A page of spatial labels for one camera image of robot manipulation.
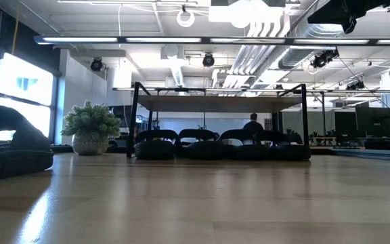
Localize black ceiling spotlight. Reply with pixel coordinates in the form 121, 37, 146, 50
90, 56, 104, 73
202, 52, 215, 68
309, 49, 340, 69

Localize long overhead light bar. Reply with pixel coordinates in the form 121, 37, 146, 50
34, 35, 390, 47

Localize small black computer monitor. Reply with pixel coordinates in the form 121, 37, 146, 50
334, 110, 357, 136

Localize green potted plant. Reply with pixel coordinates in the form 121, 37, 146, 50
60, 100, 123, 157

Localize white coiled cable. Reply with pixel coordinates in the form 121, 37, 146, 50
176, 9, 196, 28

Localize silver ventilation duct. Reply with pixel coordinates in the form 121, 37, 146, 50
278, 20, 347, 70

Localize black rubber slide sandal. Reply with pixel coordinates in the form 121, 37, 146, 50
254, 130, 312, 161
219, 129, 272, 161
133, 129, 179, 161
0, 104, 55, 184
176, 128, 226, 161

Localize wooden shelf with black legs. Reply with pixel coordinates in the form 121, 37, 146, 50
126, 81, 309, 159

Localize white ceiling pipes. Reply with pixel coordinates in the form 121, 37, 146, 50
230, 20, 291, 76

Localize large black computer monitor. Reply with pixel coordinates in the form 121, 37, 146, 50
355, 106, 390, 138

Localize bright office window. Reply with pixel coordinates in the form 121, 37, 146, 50
0, 52, 56, 145

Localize person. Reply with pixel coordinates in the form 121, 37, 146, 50
242, 113, 265, 135

